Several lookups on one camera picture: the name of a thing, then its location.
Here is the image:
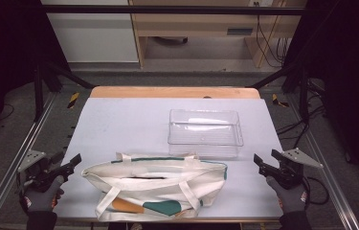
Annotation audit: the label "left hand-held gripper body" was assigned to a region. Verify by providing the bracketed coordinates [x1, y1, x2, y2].
[16, 149, 63, 194]

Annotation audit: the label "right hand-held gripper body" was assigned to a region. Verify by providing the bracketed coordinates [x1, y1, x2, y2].
[274, 147, 325, 191]

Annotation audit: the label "clear plastic container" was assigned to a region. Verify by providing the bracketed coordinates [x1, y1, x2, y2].
[167, 108, 245, 160]

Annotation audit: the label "cream canvas tote bag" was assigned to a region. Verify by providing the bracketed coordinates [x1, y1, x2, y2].
[80, 151, 229, 223]

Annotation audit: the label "person's right hand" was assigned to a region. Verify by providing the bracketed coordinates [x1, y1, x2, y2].
[265, 176, 309, 215]

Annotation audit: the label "person's left hand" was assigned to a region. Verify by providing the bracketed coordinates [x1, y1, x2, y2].
[18, 174, 65, 214]

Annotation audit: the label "yellow black tape piece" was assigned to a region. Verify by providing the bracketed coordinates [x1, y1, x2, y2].
[271, 93, 290, 108]
[67, 91, 81, 110]

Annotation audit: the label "white table sheet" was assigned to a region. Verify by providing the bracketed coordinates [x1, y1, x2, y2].
[53, 97, 285, 220]

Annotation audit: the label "black curtain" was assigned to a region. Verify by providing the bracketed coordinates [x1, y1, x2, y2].
[283, 0, 359, 196]
[0, 0, 72, 154]

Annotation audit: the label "wooden table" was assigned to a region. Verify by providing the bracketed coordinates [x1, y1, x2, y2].
[89, 85, 280, 224]

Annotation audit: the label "white cabinet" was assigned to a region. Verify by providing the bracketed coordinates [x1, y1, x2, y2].
[40, 0, 140, 64]

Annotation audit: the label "light wooden desk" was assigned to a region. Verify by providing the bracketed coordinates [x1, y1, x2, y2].
[128, 0, 308, 69]

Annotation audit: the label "aluminium rail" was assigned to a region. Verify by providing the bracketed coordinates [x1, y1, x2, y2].
[0, 91, 57, 230]
[285, 94, 359, 230]

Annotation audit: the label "black floor cables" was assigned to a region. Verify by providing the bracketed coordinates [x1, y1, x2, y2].
[275, 78, 328, 150]

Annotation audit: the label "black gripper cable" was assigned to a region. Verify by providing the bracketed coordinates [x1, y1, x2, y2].
[301, 174, 331, 206]

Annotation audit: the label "thin black floor cable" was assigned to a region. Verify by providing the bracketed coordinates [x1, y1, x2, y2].
[0, 103, 15, 123]

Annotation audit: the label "black frame strut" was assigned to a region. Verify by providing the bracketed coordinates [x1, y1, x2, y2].
[34, 59, 96, 123]
[250, 61, 311, 120]

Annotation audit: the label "black hanging desk cables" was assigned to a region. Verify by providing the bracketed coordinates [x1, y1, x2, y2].
[252, 1, 291, 69]

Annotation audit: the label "black horizontal frame bar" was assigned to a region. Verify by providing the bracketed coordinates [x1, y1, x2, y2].
[39, 4, 309, 16]

